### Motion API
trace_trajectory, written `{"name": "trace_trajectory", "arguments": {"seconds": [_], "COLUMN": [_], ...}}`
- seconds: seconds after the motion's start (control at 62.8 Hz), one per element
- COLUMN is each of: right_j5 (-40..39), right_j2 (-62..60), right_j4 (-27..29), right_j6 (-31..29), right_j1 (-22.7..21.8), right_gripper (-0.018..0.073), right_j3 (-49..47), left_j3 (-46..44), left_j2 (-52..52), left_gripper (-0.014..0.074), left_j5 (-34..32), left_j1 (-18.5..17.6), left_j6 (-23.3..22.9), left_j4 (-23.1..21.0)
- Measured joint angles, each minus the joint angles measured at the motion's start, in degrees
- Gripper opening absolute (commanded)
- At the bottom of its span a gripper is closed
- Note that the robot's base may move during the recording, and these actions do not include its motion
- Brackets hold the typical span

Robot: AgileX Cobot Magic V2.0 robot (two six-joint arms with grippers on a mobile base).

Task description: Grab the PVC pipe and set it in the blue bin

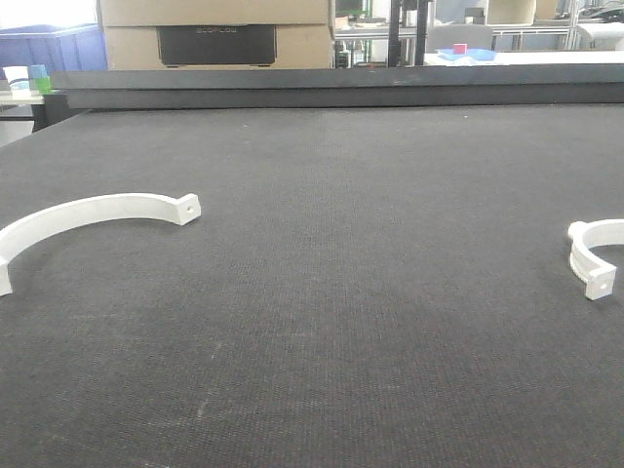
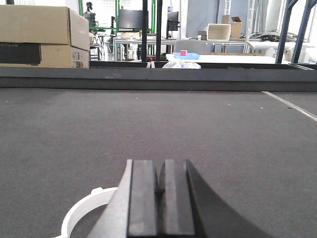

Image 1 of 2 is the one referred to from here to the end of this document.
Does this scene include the small white PVC pipe clamp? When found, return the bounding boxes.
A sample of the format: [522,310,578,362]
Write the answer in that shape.
[567,218,623,300]

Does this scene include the large white pipe clamp half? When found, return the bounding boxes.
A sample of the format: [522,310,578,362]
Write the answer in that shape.
[1,193,202,295]

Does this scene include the red cube on blue tray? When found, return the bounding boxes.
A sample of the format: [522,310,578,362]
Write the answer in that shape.
[452,43,468,55]

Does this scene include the blue shallow tray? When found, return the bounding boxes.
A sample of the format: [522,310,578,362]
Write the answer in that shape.
[437,48,496,61]

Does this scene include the cardboard box with black print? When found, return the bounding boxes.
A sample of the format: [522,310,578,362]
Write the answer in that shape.
[97,0,335,70]

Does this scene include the blue plastic crate far left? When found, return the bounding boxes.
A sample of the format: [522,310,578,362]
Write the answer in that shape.
[1,23,107,73]

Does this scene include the blue and green small blocks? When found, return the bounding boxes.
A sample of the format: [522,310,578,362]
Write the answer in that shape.
[29,64,53,95]

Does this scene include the dark raised table edge board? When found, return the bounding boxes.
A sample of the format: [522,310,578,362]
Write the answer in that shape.
[52,63,623,110]

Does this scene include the white paper cup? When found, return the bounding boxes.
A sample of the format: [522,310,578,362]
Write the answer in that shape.
[3,66,30,95]

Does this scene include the black vertical metal post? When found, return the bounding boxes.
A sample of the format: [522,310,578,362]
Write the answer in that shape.
[387,0,401,68]

